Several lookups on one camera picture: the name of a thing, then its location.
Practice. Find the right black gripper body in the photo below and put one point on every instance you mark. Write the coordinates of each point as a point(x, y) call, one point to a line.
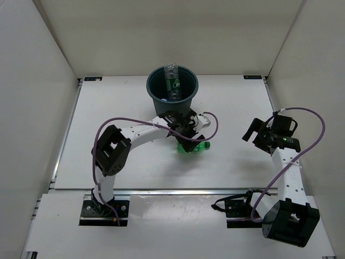
point(262, 137)

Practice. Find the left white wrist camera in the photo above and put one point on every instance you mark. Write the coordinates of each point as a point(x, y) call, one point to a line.
point(202, 122)

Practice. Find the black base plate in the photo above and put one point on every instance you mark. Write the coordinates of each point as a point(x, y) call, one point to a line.
point(91, 215)
point(238, 215)

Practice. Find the black table label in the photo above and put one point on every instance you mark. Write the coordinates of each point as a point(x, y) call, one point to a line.
point(93, 79)
point(252, 77)

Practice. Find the right black table label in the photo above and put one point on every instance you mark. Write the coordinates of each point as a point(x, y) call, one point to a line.
point(252, 77)

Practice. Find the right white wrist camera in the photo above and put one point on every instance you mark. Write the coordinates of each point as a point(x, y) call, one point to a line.
point(277, 112)

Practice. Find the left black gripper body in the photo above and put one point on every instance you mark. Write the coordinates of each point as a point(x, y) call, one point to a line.
point(188, 129)

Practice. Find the green soda bottle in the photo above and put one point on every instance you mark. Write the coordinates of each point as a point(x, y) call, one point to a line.
point(200, 147)

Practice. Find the left black table label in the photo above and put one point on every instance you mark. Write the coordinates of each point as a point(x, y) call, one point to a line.
point(93, 79)

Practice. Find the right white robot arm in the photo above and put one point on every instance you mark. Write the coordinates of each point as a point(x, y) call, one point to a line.
point(288, 216)

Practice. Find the dark green plastic bin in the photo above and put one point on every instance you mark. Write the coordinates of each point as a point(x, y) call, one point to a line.
point(156, 88)

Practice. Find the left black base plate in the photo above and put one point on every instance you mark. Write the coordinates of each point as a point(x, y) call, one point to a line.
point(91, 215)

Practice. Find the green label clear bottle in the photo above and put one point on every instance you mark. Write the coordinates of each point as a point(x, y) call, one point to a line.
point(172, 80)

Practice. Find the aluminium table rail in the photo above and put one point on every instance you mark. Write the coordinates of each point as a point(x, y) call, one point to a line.
point(180, 192)

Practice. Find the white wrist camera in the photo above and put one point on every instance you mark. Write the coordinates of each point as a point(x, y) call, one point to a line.
point(202, 122)
point(277, 112)

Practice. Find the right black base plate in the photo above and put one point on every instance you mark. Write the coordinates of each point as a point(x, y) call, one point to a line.
point(238, 215)

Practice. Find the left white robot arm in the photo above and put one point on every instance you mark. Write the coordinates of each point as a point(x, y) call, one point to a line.
point(113, 145)

